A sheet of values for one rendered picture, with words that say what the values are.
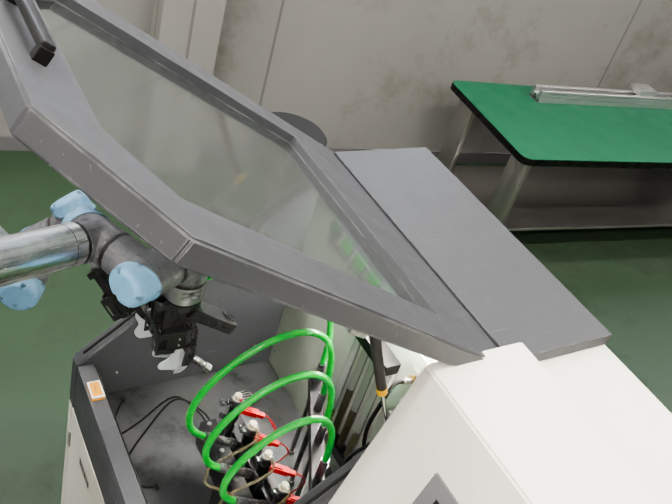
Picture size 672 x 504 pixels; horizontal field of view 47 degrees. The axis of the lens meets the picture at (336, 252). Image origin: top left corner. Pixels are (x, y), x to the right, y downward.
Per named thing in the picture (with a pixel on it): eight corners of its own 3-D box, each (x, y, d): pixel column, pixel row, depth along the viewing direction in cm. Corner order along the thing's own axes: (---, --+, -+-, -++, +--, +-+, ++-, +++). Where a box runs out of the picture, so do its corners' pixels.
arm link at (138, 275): (90, 284, 130) (139, 259, 139) (136, 320, 127) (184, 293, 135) (93, 247, 126) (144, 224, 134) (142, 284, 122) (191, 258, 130)
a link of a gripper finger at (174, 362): (151, 376, 153) (157, 343, 148) (180, 370, 157) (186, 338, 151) (156, 388, 151) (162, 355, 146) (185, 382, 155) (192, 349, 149)
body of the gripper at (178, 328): (142, 331, 150) (149, 284, 143) (184, 324, 154) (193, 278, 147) (155, 359, 145) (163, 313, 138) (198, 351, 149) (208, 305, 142)
